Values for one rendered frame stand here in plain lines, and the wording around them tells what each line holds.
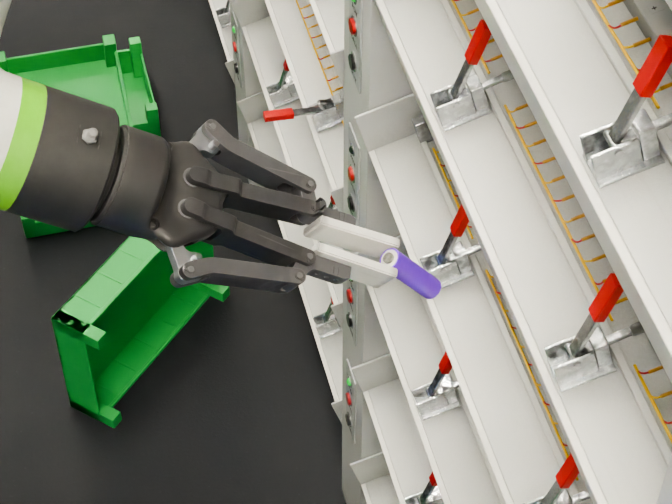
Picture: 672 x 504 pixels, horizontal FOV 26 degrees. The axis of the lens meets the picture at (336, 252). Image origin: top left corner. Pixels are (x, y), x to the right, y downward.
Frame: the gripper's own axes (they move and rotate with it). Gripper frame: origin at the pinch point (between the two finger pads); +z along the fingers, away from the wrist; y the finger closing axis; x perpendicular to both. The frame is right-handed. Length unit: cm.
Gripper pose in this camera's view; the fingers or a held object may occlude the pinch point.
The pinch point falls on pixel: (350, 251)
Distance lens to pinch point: 111.5
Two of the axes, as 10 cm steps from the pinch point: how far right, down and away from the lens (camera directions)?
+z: 8.8, 2.8, 4.0
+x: 4.7, -3.2, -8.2
